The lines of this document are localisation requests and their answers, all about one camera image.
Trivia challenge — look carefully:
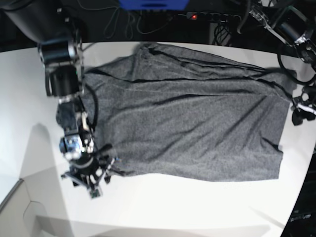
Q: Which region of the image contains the black power strip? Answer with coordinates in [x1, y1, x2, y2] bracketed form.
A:
[186, 11, 241, 23]

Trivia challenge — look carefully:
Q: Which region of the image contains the grey looped cable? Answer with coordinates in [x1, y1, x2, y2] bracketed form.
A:
[103, 9, 173, 39]

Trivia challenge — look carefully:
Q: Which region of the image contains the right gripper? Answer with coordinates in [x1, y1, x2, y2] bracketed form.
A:
[61, 144, 122, 199]

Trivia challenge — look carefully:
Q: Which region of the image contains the white table partition panel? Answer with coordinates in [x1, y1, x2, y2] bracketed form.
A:
[0, 180, 74, 237]

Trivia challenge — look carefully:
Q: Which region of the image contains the blue box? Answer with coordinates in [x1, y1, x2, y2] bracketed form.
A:
[119, 0, 189, 10]

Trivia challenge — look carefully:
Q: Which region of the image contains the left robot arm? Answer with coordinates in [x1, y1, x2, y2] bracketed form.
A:
[237, 0, 316, 126]

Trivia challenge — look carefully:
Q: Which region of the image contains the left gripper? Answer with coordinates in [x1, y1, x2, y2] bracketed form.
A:
[291, 86, 316, 126]

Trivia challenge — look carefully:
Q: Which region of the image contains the black cable bundle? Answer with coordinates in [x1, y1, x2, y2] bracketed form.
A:
[212, 21, 234, 47]

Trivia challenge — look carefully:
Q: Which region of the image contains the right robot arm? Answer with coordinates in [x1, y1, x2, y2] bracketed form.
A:
[0, 0, 118, 198]

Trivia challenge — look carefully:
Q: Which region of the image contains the grey t-shirt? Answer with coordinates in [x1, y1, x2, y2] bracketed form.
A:
[85, 43, 296, 182]

